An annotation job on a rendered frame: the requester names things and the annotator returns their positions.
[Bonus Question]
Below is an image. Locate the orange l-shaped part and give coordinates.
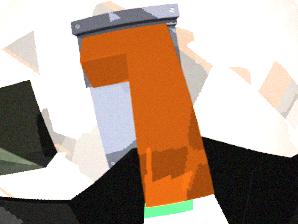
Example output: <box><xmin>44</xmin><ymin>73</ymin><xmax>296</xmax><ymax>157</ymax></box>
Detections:
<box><xmin>80</xmin><ymin>23</ymin><xmax>214</xmax><ymax>208</ymax></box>

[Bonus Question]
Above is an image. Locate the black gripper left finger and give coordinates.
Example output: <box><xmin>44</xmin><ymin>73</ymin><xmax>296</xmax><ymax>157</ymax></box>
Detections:
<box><xmin>0</xmin><ymin>148</ymin><xmax>145</xmax><ymax>224</ymax></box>

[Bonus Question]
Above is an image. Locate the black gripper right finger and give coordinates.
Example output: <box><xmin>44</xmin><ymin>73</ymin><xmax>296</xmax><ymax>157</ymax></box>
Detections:
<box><xmin>202</xmin><ymin>136</ymin><xmax>298</xmax><ymax>224</ymax></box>

